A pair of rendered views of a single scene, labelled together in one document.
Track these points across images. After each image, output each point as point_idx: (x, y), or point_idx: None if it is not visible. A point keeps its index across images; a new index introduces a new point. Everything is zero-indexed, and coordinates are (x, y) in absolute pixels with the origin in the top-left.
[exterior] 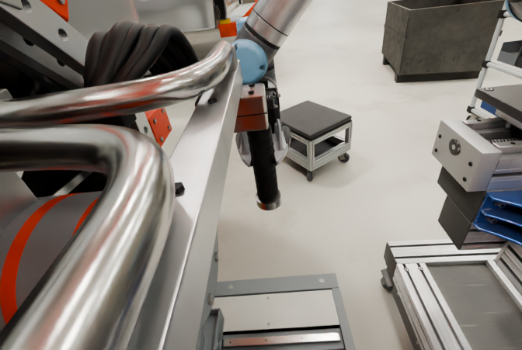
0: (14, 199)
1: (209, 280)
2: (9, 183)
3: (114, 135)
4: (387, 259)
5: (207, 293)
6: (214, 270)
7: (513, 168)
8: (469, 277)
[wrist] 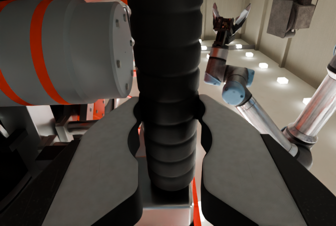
0: (36, 108)
1: (123, 26)
2: (37, 118)
3: None
4: None
5: (124, 24)
6: (118, 18)
7: None
8: None
